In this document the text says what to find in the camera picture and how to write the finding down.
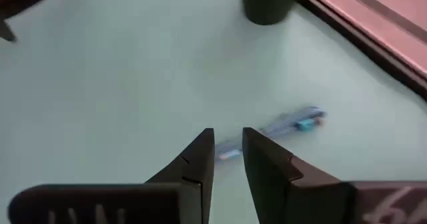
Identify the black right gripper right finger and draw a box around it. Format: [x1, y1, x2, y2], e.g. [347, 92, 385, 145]
[242, 127, 427, 224]

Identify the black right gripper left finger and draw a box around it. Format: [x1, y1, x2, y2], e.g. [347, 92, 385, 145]
[7, 127, 216, 224]

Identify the short blue white braided cable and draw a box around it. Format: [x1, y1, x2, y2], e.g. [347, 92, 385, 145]
[215, 105, 328, 161]

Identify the green potted plant black pot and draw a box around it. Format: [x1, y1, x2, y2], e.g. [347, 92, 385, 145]
[237, 0, 301, 26]

